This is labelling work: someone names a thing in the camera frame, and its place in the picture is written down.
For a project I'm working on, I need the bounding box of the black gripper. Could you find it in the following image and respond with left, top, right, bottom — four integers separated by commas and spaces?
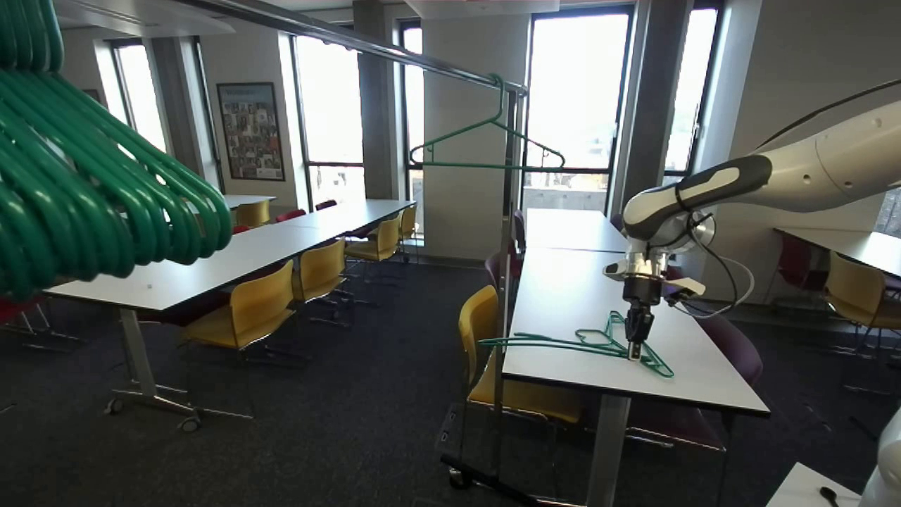
620, 275, 661, 363

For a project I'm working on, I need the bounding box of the bunch of green hangers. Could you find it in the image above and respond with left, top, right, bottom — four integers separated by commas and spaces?
0, 0, 236, 303

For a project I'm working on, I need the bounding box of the long white table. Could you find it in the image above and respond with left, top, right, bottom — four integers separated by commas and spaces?
42, 194, 417, 433

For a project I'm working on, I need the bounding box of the grey wrist mount plate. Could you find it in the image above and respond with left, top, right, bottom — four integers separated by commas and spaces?
603, 253, 681, 285

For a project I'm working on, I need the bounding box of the white robot stand top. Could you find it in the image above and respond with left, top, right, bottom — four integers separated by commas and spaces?
762, 458, 865, 507

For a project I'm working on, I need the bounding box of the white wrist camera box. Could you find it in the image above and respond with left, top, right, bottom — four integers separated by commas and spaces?
658, 267, 712, 301

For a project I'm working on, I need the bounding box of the large framed picture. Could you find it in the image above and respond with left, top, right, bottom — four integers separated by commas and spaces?
215, 79, 286, 185

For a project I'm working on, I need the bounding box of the yellow chair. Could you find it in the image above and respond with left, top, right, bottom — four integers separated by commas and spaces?
227, 196, 275, 232
340, 212, 409, 264
292, 237, 353, 313
457, 281, 591, 429
396, 203, 422, 246
178, 260, 299, 363
824, 251, 901, 333

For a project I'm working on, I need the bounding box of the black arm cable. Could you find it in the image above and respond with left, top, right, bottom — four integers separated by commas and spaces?
757, 75, 901, 153

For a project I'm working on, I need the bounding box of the white work table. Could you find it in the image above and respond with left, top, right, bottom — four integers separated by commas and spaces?
500, 246, 774, 507

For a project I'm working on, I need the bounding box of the metal clothes rail rack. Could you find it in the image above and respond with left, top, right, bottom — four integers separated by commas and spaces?
178, 0, 575, 507

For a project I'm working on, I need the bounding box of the purple chair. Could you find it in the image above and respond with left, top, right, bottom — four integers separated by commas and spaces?
689, 306, 769, 389

